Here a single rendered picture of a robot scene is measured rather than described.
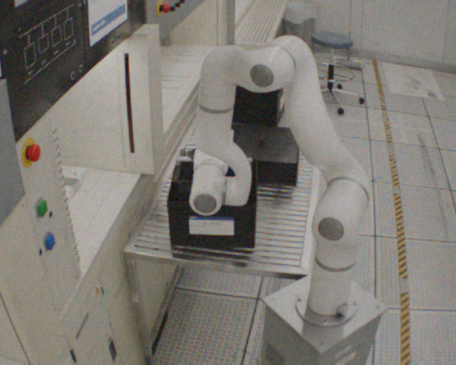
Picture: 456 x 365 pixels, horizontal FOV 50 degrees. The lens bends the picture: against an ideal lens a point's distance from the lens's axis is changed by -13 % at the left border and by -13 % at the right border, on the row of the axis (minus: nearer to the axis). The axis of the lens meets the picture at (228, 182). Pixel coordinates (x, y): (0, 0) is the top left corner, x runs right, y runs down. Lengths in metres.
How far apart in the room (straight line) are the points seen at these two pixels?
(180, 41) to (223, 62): 2.03
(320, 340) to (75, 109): 1.15
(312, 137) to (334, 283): 0.42
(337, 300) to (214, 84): 0.68
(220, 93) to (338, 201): 0.38
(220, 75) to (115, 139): 0.74
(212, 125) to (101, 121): 0.65
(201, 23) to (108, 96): 1.46
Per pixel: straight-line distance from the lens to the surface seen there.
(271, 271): 1.72
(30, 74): 1.18
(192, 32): 3.28
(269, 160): 2.07
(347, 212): 1.29
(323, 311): 1.56
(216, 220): 1.74
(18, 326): 1.27
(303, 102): 1.28
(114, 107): 1.90
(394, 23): 5.91
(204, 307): 2.67
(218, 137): 1.40
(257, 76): 1.18
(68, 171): 2.00
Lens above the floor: 1.90
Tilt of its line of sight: 33 degrees down
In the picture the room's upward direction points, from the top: straight up
